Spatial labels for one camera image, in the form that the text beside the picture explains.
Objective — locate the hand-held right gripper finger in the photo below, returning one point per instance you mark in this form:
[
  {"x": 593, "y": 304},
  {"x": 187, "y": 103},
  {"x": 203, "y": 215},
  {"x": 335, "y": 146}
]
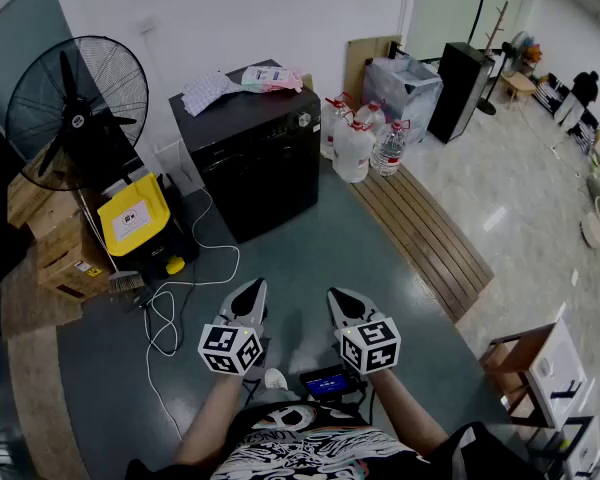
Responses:
[
  {"x": 339, "y": 310},
  {"x": 361, "y": 308}
]

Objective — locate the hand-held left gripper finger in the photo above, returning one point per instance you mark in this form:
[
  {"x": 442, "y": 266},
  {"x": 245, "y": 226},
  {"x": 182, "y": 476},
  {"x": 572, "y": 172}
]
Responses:
[
  {"x": 234, "y": 304},
  {"x": 260, "y": 305}
]

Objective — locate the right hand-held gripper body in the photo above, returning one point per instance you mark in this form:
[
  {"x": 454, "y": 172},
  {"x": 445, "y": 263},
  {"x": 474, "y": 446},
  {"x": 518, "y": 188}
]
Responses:
[{"x": 372, "y": 348}]

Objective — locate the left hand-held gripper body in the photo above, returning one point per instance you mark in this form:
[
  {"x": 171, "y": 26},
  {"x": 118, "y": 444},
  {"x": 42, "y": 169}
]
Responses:
[{"x": 230, "y": 350}]

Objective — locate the round black washer door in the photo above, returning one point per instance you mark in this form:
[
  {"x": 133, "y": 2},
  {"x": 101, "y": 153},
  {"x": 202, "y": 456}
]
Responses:
[{"x": 260, "y": 183}]

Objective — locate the black cabinet machine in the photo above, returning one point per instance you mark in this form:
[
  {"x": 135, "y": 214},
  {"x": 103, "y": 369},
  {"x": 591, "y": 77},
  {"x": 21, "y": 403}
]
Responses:
[{"x": 240, "y": 118}]

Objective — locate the person's right forearm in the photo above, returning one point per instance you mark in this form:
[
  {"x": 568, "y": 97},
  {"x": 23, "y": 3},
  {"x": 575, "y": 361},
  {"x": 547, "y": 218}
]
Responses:
[{"x": 405, "y": 418}]

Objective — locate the person's left forearm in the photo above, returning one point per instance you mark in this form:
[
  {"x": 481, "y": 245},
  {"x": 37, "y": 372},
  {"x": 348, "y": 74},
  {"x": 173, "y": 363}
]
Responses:
[{"x": 215, "y": 418}]

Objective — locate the person's white shoe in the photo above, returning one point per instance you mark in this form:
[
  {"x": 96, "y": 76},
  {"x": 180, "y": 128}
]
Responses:
[{"x": 276, "y": 379}]

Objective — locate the black device with blue screen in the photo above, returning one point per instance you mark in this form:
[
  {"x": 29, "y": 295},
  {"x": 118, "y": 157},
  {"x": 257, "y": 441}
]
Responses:
[{"x": 327, "y": 383}]

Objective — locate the person's grey trouser leg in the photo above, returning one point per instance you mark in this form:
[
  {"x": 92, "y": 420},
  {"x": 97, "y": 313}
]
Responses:
[{"x": 275, "y": 398}]

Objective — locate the wooden slatted board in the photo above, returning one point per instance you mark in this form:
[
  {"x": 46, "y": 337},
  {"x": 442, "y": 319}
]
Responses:
[{"x": 420, "y": 238}]

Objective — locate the person's black printed t-shirt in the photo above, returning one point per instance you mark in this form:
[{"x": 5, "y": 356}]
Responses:
[{"x": 305, "y": 450}]

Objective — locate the large clear water bottle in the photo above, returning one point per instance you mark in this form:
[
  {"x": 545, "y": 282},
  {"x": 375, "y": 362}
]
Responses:
[
  {"x": 332, "y": 123},
  {"x": 389, "y": 150},
  {"x": 372, "y": 115},
  {"x": 351, "y": 150}
]

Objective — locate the large brown cardboard box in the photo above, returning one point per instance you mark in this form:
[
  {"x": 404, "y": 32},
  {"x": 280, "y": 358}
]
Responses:
[{"x": 65, "y": 263}]

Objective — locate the checkered cloth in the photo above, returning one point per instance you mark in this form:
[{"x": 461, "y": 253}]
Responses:
[{"x": 207, "y": 93}]

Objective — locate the pink and white packet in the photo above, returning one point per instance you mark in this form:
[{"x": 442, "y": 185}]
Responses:
[{"x": 272, "y": 78}]

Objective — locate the small brown cardboard box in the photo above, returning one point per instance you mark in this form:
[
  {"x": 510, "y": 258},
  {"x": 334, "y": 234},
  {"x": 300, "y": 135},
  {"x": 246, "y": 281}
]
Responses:
[{"x": 27, "y": 200}]

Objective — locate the tall black cabinet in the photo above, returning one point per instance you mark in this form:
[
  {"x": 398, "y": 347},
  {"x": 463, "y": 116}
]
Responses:
[{"x": 457, "y": 93}]

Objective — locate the black curved floor lamp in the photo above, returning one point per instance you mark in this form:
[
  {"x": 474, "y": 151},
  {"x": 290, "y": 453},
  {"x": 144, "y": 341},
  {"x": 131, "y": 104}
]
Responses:
[{"x": 485, "y": 103}]

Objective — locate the flat brown cardboard sheet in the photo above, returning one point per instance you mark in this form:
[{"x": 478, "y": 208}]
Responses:
[{"x": 357, "y": 63}]

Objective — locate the large black standing fan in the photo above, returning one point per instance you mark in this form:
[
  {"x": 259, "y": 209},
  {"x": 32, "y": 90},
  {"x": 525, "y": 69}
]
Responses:
[{"x": 75, "y": 113}]

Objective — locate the small wooden table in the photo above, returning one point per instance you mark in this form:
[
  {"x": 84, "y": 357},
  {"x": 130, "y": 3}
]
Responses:
[{"x": 520, "y": 85}]

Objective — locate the black white striped mat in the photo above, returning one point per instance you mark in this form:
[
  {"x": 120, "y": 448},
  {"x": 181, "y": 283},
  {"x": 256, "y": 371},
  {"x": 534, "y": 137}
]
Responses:
[{"x": 587, "y": 128}]

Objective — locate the small standing fan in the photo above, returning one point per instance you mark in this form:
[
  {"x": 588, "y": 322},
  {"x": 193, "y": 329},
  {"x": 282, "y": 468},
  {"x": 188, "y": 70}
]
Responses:
[{"x": 517, "y": 45}]

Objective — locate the wooden coat rack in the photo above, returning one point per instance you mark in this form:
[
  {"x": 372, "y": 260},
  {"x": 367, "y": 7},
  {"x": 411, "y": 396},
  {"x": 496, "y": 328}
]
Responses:
[{"x": 495, "y": 30}]

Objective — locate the white box with black frame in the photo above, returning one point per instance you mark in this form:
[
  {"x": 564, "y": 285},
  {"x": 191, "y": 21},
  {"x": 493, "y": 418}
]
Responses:
[{"x": 582, "y": 448}]

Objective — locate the white wall socket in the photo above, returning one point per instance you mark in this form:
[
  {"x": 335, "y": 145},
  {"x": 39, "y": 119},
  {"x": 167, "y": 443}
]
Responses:
[{"x": 147, "y": 25}]

